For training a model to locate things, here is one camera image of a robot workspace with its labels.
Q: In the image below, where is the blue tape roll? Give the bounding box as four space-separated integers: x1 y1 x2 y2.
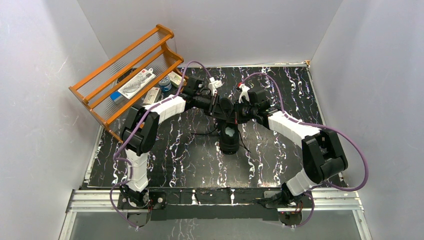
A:
158 75 173 93

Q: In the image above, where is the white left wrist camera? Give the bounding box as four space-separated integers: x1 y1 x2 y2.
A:
208 77 223 96

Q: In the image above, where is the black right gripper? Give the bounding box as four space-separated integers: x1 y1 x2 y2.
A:
226 99 258 124

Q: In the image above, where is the aluminium frame rail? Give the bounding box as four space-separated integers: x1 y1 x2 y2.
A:
67 188 364 212

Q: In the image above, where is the blue eraser block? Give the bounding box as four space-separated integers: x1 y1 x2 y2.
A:
109 91 124 105

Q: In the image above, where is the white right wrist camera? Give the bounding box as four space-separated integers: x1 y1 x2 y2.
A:
237 82 250 104

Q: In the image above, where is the orange wooden shelf rack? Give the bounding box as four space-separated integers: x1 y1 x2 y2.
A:
69 24 184 141

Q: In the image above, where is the white ruler set package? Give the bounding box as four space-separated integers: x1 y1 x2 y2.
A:
117 68 156 100

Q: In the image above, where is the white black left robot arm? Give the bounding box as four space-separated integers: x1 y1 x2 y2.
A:
114 77 240 208

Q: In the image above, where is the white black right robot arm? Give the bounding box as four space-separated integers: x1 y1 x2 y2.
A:
234 84 348 207

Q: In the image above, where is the beige rectangular box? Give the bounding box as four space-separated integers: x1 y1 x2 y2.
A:
142 87 162 106

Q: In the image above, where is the black mesh shoe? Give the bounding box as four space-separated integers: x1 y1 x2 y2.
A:
217 98 240 155

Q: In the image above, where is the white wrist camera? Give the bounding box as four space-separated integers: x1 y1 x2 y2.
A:
237 82 250 104
208 77 223 96

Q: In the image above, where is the small green white box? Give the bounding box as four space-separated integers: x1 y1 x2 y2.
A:
167 71 183 88

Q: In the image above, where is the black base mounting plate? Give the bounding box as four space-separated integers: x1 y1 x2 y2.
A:
117 187 313 225

